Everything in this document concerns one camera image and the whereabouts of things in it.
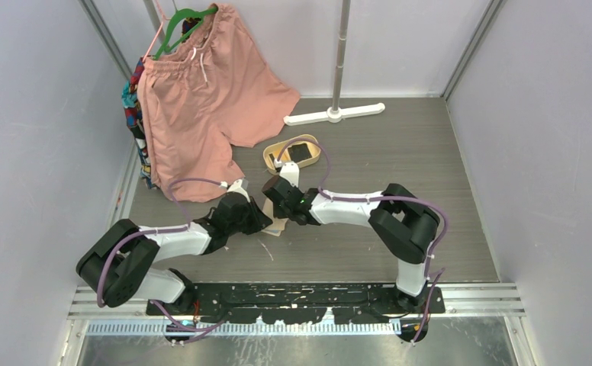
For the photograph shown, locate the pink clothes hanger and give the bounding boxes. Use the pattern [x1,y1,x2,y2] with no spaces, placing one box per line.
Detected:
[143,0,174,58]

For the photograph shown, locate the beige leather card holder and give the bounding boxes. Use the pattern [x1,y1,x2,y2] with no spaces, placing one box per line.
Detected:
[262,198,288,236]

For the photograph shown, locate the green clothes hanger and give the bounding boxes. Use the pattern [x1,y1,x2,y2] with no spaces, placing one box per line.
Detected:
[153,5,218,60]

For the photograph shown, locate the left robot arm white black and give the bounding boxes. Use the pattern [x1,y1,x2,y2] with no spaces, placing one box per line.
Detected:
[76,192,272,315]

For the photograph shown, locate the white rack stand base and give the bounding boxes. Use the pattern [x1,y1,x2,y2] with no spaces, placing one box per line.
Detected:
[283,103,385,126]

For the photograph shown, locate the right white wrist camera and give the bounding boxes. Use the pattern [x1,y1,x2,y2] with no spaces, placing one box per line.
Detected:
[276,162,300,188]

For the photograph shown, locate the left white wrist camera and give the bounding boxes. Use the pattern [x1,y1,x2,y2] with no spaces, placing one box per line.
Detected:
[227,178,250,201]

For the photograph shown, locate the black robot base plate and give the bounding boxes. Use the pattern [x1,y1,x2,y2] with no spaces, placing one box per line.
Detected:
[146,283,446,325]

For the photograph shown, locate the colourful patterned garment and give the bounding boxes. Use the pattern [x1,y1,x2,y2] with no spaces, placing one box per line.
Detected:
[121,58,156,189]

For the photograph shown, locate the grey metal rack pole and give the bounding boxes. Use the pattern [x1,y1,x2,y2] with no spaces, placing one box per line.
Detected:
[329,0,352,118]

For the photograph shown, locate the pink shorts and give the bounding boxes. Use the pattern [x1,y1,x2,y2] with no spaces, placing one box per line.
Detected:
[137,3,300,203]

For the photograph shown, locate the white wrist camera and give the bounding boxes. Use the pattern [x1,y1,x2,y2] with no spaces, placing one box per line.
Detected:
[276,162,300,188]
[227,178,250,201]

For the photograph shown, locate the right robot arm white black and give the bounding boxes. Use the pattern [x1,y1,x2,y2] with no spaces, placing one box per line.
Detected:
[262,176,447,313]

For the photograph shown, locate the beige oval tray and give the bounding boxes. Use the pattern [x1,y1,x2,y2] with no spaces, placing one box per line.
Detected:
[262,134,321,175]

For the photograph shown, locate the black card in tray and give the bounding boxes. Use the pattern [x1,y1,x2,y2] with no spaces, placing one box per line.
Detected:
[287,143,312,163]

